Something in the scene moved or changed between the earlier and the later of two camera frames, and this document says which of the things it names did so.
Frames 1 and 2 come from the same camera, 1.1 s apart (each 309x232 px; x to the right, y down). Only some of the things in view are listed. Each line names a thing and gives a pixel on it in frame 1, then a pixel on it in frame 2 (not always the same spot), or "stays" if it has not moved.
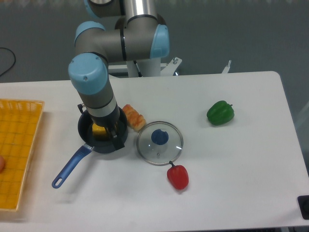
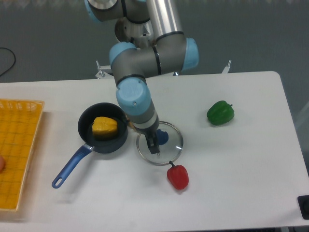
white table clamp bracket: x=227 y=68 stays
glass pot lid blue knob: x=159 y=142 stays
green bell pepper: x=220 y=113 stays
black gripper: x=108 y=120 to x=150 y=133
